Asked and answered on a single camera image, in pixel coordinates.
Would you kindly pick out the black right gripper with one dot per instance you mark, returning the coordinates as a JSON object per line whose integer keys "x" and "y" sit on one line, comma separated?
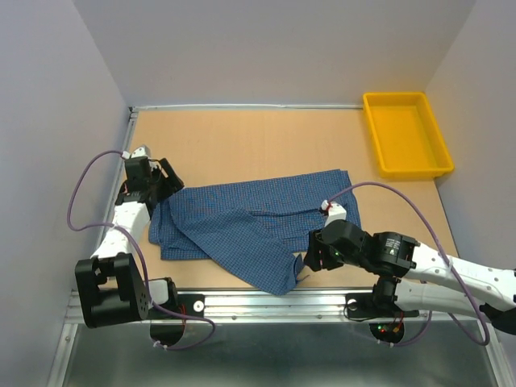
{"x": 313, "y": 255}

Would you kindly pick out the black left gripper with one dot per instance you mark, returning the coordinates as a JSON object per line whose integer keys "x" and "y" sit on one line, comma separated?
{"x": 172, "y": 184}

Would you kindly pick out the blue checked long sleeve shirt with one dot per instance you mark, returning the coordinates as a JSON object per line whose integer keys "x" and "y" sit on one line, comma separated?
{"x": 255, "y": 230}

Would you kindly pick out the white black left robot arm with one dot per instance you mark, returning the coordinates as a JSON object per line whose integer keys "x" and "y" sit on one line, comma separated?
{"x": 111, "y": 288}

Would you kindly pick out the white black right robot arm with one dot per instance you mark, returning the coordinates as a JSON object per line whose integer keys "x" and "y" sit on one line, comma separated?
{"x": 413, "y": 276}

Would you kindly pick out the yellow plastic bin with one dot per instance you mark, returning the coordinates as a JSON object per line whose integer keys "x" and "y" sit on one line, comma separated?
{"x": 406, "y": 139}

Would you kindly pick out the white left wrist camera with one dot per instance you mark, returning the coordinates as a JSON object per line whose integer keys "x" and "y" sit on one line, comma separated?
{"x": 141, "y": 151}

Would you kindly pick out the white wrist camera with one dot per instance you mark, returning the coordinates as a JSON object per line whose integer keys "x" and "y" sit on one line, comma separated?
{"x": 332, "y": 211}
{"x": 141, "y": 151}

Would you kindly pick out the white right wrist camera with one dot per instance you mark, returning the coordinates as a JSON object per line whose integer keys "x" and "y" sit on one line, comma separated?
{"x": 332, "y": 211}

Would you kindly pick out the aluminium front rail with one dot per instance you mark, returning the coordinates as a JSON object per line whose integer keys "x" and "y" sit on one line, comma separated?
{"x": 319, "y": 305}

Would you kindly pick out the aluminium rail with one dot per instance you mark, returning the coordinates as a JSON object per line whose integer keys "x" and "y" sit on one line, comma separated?
{"x": 319, "y": 305}
{"x": 246, "y": 106}
{"x": 95, "y": 197}

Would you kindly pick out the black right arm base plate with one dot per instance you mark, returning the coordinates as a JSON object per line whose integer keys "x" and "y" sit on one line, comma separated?
{"x": 364, "y": 306}

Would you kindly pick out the aluminium back rail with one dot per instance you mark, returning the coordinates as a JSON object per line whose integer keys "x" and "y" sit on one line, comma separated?
{"x": 246, "y": 106}

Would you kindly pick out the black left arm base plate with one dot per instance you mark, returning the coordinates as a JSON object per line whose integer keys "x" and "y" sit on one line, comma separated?
{"x": 192, "y": 304}

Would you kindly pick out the aluminium left side rail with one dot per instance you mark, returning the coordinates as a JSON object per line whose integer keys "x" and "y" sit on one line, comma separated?
{"x": 95, "y": 197}

